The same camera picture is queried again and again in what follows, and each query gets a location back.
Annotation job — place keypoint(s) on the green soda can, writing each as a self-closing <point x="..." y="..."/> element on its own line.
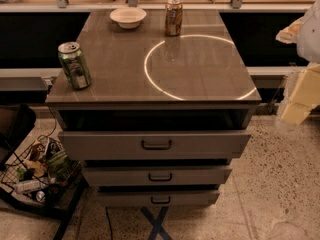
<point x="74" y="65"/>

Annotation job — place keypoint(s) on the bottom grey drawer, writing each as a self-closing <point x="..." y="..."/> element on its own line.
<point x="160" y="198"/>

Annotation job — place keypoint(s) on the white bowl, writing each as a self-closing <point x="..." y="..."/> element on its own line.
<point x="129" y="17"/>

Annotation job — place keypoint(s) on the top grey drawer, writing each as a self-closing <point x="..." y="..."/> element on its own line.
<point x="172" y="145"/>

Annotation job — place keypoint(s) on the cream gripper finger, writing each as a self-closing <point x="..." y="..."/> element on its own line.
<point x="304" y="97"/>

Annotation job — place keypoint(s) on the grey drawer cabinet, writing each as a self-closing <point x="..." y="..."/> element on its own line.
<point x="145" y="81"/>

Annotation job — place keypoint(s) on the green snack bag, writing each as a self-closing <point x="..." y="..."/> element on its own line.
<point x="58" y="164"/>

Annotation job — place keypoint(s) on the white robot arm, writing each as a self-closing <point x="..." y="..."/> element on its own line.
<point x="305" y="33"/>

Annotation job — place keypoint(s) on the black wire basket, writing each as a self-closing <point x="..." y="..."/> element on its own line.
<point x="31" y="165"/>

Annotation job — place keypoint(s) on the plastic water bottle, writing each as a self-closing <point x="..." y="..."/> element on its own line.
<point x="30" y="186"/>

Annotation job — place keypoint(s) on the middle grey drawer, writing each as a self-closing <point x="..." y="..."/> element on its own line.
<point x="156" y="176"/>

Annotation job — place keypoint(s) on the orange soda can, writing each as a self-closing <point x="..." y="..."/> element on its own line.
<point x="173" y="17"/>

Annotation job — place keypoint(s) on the grey drawer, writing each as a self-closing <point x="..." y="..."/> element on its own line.
<point x="156" y="176"/>
<point x="160" y="198"/>
<point x="172" y="145"/>

